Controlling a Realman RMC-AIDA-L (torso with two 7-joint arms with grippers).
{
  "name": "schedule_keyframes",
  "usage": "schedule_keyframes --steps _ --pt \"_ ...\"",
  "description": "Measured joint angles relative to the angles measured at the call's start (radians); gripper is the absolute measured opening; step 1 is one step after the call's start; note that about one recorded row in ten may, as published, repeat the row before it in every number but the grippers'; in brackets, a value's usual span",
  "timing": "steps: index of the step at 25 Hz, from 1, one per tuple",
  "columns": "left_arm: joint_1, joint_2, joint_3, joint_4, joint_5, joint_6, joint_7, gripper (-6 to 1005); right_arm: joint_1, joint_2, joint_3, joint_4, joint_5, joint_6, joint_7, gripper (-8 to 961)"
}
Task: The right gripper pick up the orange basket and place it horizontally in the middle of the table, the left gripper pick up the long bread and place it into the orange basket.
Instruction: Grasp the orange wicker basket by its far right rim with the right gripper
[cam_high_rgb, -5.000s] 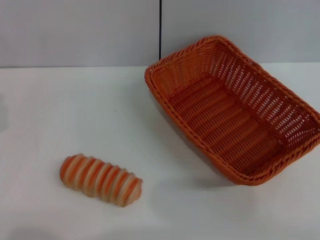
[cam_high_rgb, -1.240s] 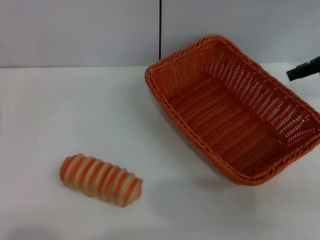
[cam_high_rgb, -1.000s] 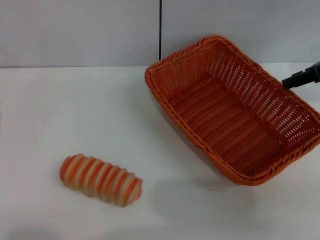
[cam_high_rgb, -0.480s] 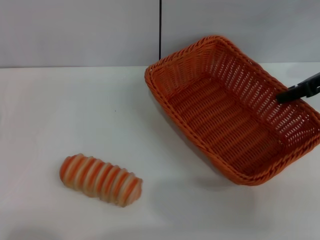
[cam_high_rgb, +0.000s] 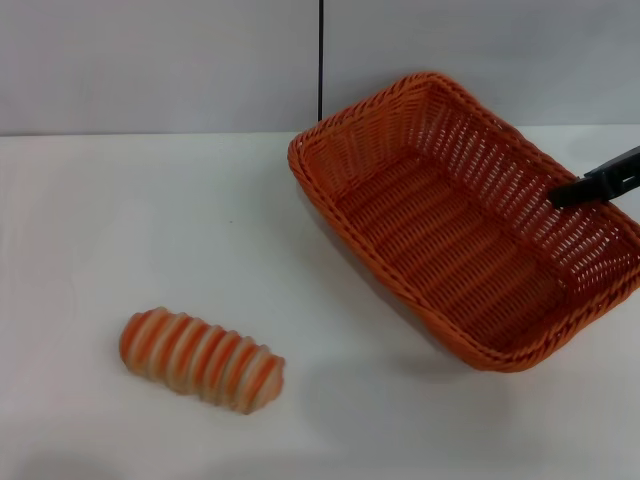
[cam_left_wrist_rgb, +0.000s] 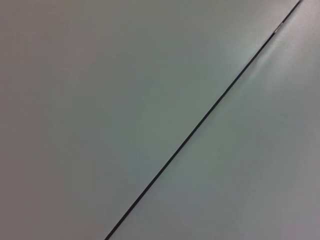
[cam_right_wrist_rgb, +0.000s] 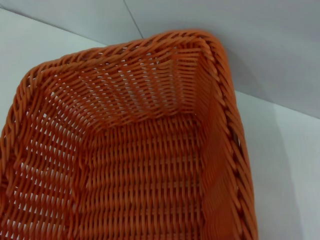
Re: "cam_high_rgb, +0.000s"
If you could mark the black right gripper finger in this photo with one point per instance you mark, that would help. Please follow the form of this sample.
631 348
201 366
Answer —
607 180

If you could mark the orange woven plastic basket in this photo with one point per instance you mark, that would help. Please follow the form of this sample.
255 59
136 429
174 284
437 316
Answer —
425 250

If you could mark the orange striped toy bread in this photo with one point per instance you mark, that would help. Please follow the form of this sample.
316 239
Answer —
200 357

